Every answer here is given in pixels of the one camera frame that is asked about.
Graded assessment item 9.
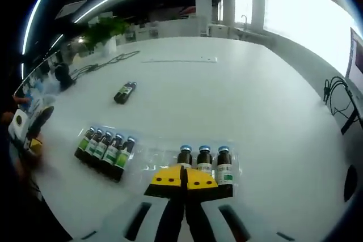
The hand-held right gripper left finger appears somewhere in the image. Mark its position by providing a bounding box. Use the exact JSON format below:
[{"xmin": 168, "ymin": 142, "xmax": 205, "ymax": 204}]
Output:
[{"xmin": 72, "ymin": 164, "xmax": 187, "ymax": 242}]

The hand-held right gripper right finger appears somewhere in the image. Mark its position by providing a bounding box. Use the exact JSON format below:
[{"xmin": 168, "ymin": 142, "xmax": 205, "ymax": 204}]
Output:
[{"xmin": 185, "ymin": 168, "xmax": 298, "ymax": 242}]

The brown medicine bottle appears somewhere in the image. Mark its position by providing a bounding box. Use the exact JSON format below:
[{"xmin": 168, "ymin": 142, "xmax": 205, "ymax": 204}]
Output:
[
  {"xmin": 92, "ymin": 131, "xmax": 113, "ymax": 169},
  {"xmin": 216, "ymin": 145, "xmax": 235, "ymax": 198},
  {"xmin": 113, "ymin": 82, "xmax": 133, "ymax": 104},
  {"xmin": 102, "ymin": 133, "xmax": 125, "ymax": 176},
  {"xmin": 196, "ymin": 145, "xmax": 214, "ymax": 177},
  {"xmin": 121, "ymin": 81, "xmax": 138, "ymax": 104},
  {"xmin": 84, "ymin": 129, "xmax": 103, "ymax": 165},
  {"xmin": 74, "ymin": 126, "xmax": 96, "ymax": 160},
  {"xmin": 112, "ymin": 136, "xmax": 138, "ymax": 183},
  {"xmin": 177, "ymin": 145, "xmax": 193, "ymax": 169}
]

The clear plastic box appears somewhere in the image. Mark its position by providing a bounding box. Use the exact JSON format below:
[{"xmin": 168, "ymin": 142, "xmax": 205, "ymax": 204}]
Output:
[{"xmin": 74, "ymin": 124, "xmax": 242, "ymax": 198}]

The person's left hand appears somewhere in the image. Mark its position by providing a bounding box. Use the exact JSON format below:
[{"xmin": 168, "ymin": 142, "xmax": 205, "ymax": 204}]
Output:
[{"xmin": 1, "ymin": 96, "xmax": 31, "ymax": 125}]

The blue white packet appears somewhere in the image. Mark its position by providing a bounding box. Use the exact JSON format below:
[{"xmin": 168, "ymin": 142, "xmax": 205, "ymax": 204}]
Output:
[{"xmin": 23, "ymin": 80, "xmax": 55, "ymax": 114}]

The black round desk device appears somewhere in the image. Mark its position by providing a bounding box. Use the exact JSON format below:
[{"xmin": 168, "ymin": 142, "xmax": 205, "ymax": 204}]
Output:
[{"xmin": 54, "ymin": 62, "xmax": 76, "ymax": 91}]

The person's dark jacket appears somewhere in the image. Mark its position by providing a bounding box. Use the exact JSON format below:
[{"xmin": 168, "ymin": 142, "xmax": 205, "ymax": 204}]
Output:
[{"xmin": 0, "ymin": 173, "xmax": 73, "ymax": 242}]

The white plant vase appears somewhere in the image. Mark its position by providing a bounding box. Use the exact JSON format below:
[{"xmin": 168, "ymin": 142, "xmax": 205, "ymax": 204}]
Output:
[{"xmin": 102, "ymin": 36, "xmax": 117, "ymax": 57}]

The ceiling vent panel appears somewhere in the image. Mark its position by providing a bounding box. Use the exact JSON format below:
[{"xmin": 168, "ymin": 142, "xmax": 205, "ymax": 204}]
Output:
[{"xmin": 55, "ymin": 0, "xmax": 87, "ymax": 20}]

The black oval object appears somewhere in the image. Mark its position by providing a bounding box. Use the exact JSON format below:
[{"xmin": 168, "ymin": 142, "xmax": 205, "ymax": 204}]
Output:
[{"xmin": 343, "ymin": 164, "xmax": 358, "ymax": 203}]

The white cabinet row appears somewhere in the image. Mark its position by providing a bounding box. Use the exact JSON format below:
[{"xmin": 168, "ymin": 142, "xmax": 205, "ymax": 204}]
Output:
[{"xmin": 124, "ymin": 16, "xmax": 236, "ymax": 40}]

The dark sink counter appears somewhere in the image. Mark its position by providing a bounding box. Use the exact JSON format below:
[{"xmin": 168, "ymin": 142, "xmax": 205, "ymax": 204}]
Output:
[{"xmin": 235, "ymin": 27, "xmax": 273, "ymax": 42}]

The black laptop stand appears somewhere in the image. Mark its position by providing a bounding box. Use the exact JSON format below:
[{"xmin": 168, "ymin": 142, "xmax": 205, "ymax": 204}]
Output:
[{"xmin": 340, "ymin": 83, "xmax": 363, "ymax": 135}]

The white pillar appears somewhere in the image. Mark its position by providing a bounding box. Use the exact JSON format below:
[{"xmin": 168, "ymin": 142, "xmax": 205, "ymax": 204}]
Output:
[{"xmin": 195, "ymin": 0, "xmax": 213, "ymax": 18}]

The open laptop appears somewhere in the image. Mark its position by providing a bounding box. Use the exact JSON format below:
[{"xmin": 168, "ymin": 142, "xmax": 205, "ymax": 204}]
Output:
[{"xmin": 344, "ymin": 26, "xmax": 363, "ymax": 90}]

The black cable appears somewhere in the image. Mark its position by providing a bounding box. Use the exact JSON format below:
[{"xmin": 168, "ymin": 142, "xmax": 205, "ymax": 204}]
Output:
[{"xmin": 69, "ymin": 50, "xmax": 141, "ymax": 80}]

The bundle of black cables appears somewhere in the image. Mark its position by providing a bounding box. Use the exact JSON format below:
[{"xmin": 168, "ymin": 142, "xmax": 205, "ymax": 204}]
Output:
[{"xmin": 323, "ymin": 76, "xmax": 358, "ymax": 120}]

